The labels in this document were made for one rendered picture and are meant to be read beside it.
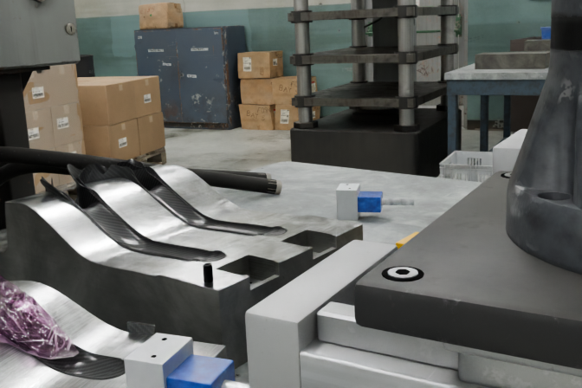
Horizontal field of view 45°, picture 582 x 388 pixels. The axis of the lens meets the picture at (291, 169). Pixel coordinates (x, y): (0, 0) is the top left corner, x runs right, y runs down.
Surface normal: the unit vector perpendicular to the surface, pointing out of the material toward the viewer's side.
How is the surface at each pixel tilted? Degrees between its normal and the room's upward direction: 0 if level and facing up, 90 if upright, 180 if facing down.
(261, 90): 88
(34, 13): 90
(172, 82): 90
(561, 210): 74
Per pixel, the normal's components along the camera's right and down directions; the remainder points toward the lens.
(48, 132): 0.91, -0.04
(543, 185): -0.63, 0.19
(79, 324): 0.39, -0.85
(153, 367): -0.36, 0.21
